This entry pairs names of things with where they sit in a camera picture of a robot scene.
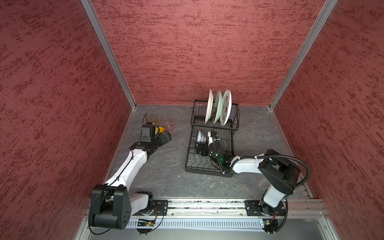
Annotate right corner aluminium profile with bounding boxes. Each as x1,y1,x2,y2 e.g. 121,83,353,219
269,0,338,112

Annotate pink transparent cup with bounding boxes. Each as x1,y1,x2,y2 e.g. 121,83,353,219
162,118,176,133

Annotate amber transparent cup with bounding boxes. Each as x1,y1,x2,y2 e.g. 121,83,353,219
146,115,159,126

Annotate right white floral plate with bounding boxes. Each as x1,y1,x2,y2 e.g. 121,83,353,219
220,90,232,126

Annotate white blue floral bowl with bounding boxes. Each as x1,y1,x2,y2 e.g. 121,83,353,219
196,131,209,144

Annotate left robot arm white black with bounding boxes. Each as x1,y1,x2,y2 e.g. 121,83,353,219
88,131,172,231

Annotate yellow bowl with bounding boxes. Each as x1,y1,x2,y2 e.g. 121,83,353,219
155,126,166,135

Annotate left circuit board connector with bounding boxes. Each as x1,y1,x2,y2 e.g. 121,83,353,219
136,219,157,235

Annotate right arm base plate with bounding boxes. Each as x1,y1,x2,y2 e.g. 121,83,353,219
245,200,286,217

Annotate white slotted cable duct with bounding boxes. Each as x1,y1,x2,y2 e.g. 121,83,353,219
126,218,264,232

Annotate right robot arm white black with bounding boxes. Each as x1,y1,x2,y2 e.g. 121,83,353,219
195,142,301,216

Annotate middle pale green plate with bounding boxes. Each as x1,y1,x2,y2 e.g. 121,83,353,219
213,91,223,124

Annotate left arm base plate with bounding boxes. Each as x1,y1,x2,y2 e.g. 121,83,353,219
134,200,169,217

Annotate aluminium rail front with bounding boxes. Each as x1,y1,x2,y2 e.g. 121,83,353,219
86,197,328,219

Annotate black wire dish rack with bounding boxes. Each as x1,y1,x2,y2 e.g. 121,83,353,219
185,100,240,178

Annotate right circuit board connector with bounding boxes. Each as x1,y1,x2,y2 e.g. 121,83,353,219
263,219,279,235

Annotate black corrugated cable hose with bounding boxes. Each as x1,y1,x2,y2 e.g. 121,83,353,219
209,131,312,234

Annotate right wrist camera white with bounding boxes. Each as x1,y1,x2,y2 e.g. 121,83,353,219
208,131,219,146

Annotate circuit board connector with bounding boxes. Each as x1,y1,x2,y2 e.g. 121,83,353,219
263,219,279,235
136,219,157,235

